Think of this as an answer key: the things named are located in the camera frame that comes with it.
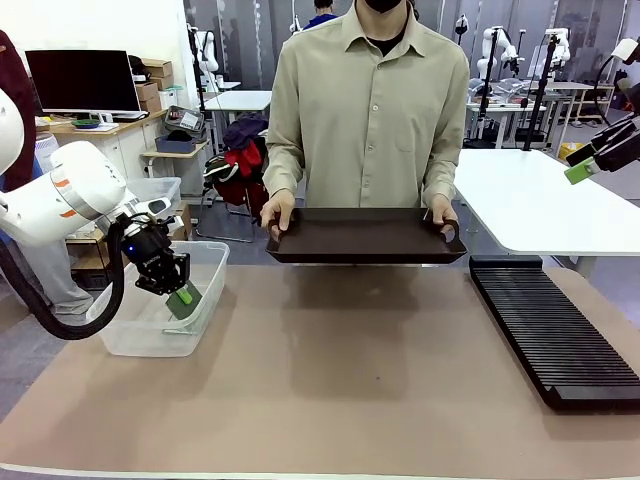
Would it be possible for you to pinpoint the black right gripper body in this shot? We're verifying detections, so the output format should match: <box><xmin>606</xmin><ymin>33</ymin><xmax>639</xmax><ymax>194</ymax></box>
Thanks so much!
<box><xmin>593</xmin><ymin>114</ymin><xmax>640</xmax><ymax>174</ymax></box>

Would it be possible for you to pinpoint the clear plastic storage box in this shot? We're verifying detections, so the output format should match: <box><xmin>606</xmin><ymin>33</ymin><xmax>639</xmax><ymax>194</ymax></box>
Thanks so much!
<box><xmin>85</xmin><ymin>240</ymin><xmax>232</xmax><ymax>359</ymax></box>

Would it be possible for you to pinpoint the chair with red clothes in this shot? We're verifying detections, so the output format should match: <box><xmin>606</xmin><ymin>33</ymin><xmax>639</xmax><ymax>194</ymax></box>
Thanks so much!
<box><xmin>194</xmin><ymin>112</ymin><xmax>272</xmax><ymax>244</ymax></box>

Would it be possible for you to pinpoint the thick black corrugated hose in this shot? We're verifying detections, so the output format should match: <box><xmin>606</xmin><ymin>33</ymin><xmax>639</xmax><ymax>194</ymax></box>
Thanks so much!
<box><xmin>0</xmin><ymin>212</ymin><xmax>151</xmax><ymax>342</ymax></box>

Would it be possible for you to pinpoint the white head gooseneck stand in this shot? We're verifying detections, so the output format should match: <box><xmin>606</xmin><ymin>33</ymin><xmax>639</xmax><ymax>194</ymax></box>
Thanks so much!
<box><xmin>593</xmin><ymin>38</ymin><xmax>640</xmax><ymax>127</ymax></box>

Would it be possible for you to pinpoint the bystander in blue shirt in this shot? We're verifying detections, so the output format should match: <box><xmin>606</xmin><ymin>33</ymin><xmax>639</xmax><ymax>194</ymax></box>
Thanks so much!
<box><xmin>303</xmin><ymin>0</ymin><xmax>342</xmax><ymax>32</ymax></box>

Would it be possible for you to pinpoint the person's left hand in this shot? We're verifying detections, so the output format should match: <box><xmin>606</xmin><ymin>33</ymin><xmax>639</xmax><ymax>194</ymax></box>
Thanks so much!
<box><xmin>428</xmin><ymin>193</ymin><xmax>461</xmax><ymax>227</ymax></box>

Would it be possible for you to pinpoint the clear lidded storage bin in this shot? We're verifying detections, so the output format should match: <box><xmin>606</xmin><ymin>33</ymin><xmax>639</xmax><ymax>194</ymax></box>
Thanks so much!
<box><xmin>124</xmin><ymin>176</ymin><xmax>183</xmax><ymax>214</ymax></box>

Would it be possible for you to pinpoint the black computer monitor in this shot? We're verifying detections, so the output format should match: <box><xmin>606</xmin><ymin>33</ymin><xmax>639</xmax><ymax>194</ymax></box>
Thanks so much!
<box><xmin>24</xmin><ymin>48</ymin><xmax>143</xmax><ymax>118</ymax></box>

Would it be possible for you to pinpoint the white table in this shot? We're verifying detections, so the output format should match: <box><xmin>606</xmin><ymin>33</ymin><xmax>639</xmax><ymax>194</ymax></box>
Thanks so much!
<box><xmin>452</xmin><ymin>147</ymin><xmax>640</xmax><ymax>257</ymax></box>

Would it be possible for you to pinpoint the person's right hand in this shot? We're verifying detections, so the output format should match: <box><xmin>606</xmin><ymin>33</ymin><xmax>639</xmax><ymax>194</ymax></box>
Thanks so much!
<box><xmin>259</xmin><ymin>191</ymin><xmax>297</xmax><ymax>242</ymax></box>

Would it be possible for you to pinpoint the bystander in dark red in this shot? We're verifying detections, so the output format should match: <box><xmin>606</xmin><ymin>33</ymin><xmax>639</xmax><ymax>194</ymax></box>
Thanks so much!
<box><xmin>0</xmin><ymin>29</ymin><xmax>96</xmax><ymax>316</ymax></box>

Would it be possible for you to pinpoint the white background desk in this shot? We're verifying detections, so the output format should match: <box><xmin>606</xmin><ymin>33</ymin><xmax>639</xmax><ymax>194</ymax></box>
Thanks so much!
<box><xmin>203</xmin><ymin>89</ymin><xmax>274</xmax><ymax>114</ymax></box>

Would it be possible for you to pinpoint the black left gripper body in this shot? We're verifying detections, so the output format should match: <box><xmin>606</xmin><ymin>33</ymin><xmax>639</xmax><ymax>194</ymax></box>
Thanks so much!
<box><xmin>121</xmin><ymin>219</ymin><xmax>192</xmax><ymax>298</ymax></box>

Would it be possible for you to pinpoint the cardboard box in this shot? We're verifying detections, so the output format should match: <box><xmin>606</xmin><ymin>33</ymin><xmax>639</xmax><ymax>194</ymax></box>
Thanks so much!
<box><xmin>134</xmin><ymin>81</ymin><xmax>164</xmax><ymax>114</ymax></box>
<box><xmin>141</xmin><ymin>58</ymin><xmax>174</xmax><ymax>79</ymax></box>

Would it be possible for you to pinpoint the person's right forearm beige sleeve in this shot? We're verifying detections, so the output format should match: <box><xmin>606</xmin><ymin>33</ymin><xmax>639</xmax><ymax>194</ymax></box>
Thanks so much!
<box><xmin>262</xmin><ymin>142</ymin><xmax>307</xmax><ymax>201</ymax></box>

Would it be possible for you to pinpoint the person's beige shirt torso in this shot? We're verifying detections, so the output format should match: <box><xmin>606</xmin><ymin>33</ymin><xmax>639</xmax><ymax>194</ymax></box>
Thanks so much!
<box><xmin>262</xmin><ymin>0</ymin><xmax>472</xmax><ymax>210</ymax></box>

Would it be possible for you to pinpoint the black slotted PCB rack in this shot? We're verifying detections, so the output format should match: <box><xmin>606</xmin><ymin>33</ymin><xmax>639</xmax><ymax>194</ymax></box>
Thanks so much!
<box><xmin>468</xmin><ymin>254</ymin><xmax>640</xmax><ymax>413</ymax></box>

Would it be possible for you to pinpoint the blue shallow bin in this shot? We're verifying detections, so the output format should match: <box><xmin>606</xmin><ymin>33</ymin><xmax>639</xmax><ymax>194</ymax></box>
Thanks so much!
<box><xmin>155</xmin><ymin>135</ymin><xmax>198</xmax><ymax>154</ymax></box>

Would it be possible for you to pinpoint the wooden desk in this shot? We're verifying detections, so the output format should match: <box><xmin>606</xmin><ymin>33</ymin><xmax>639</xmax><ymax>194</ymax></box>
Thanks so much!
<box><xmin>34</xmin><ymin>107</ymin><xmax>171</xmax><ymax>181</ymax></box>

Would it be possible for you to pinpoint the green perforated PCB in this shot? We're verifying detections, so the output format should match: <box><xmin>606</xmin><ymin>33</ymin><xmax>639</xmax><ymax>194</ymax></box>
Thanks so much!
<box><xmin>164</xmin><ymin>278</ymin><xmax>204</xmax><ymax>322</ymax></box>

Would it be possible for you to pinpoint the person's left forearm beige sleeve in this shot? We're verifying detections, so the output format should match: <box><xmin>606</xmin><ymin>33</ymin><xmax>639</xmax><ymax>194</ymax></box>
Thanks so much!
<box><xmin>421</xmin><ymin>144</ymin><xmax>465</xmax><ymax>201</ymax></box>

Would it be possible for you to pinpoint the dark brown plastic tray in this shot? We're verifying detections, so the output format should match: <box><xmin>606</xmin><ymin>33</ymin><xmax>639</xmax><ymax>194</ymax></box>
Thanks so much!
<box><xmin>264</xmin><ymin>206</ymin><xmax>469</xmax><ymax>267</ymax></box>

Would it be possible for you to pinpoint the black camera stand pole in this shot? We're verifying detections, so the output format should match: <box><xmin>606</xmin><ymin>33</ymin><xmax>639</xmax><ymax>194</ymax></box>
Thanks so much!
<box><xmin>521</xmin><ymin>33</ymin><xmax>562</xmax><ymax>152</ymax></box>
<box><xmin>462</xmin><ymin>27</ymin><xmax>502</xmax><ymax>150</ymax></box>

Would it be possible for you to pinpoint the grey labelled case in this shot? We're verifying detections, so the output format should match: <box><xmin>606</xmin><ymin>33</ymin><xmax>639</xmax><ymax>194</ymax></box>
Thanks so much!
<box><xmin>164</xmin><ymin>104</ymin><xmax>206</xmax><ymax>134</ymax></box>

